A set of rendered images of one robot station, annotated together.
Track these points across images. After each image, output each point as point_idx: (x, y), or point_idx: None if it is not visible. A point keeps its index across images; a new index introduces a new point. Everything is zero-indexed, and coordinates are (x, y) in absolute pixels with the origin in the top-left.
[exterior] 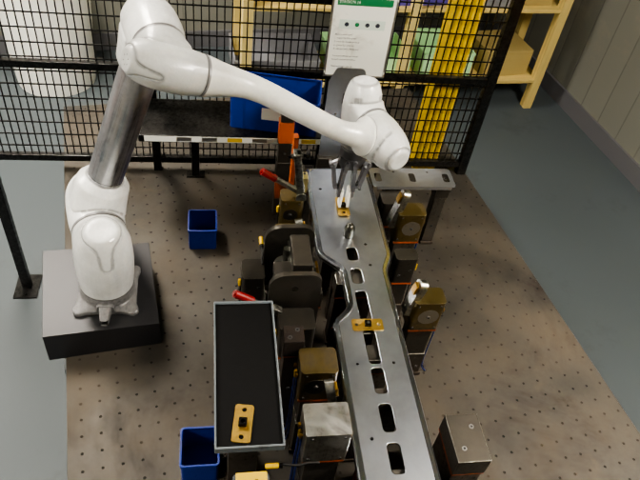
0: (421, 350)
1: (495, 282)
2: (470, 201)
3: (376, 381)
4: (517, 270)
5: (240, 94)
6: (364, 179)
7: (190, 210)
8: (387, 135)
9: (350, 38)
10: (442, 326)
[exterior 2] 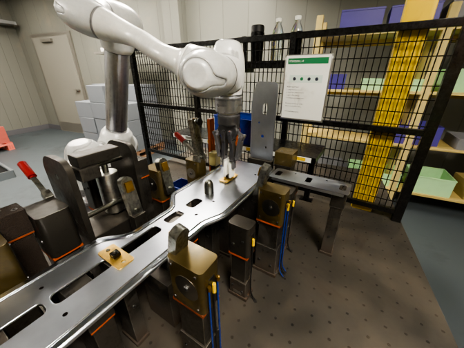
0: (201, 342)
1: (389, 326)
2: (395, 242)
3: (90, 337)
4: (431, 328)
5: (119, 36)
6: (238, 150)
7: (181, 178)
8: (192, 50)
9: (297, 90)
10: (284, 336)
